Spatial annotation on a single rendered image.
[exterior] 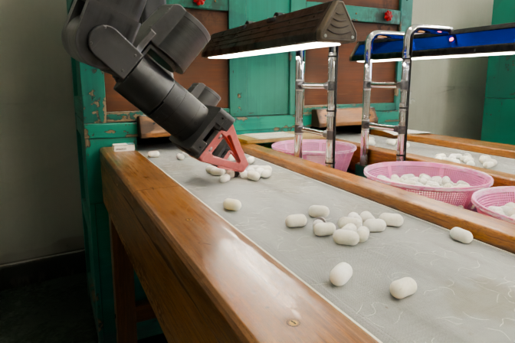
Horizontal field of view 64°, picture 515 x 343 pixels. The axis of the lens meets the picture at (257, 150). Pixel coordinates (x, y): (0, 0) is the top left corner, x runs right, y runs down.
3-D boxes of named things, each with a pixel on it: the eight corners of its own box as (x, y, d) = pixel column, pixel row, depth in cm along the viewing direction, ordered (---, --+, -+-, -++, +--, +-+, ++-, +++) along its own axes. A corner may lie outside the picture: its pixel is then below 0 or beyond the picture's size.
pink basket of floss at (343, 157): (348, 187, 116) (349, 155, 114) (259, 180, 125) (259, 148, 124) (360, 169, 140) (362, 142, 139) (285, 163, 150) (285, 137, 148)
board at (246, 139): (247, 144, 136) (247, 140, 136) (229, 138, 150) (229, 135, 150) (329, 138, 151) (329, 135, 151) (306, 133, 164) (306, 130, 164)
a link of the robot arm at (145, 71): (103, 83, 51) (109, 83, 46) (138, 41, 52) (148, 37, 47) (147, 118, 54) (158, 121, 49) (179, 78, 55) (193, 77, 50)
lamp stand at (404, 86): (401, 191, 113) (411, 21, 106) (353, 175, 131) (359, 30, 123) (449, 183, 121) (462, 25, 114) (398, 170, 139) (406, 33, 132)
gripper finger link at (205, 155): (245, 144, 63) (200, 105, 59) (267, 151, 57) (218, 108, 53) (218, 180, 62) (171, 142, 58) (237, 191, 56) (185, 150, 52)
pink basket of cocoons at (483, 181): (467, 246, 75) (472, 196, 74) (340, 214, 93) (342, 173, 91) (503, 212, 95) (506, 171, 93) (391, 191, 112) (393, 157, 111)
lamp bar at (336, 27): (320, 40, 70) (322, -4, 69) (201, 57, 125) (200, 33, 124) (357, 42, 74) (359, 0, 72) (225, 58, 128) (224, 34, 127)
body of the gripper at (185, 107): (205, 111, 60) (165, 77, 57) (233, 116, 51) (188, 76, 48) (177, 146, 59) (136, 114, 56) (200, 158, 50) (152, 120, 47)
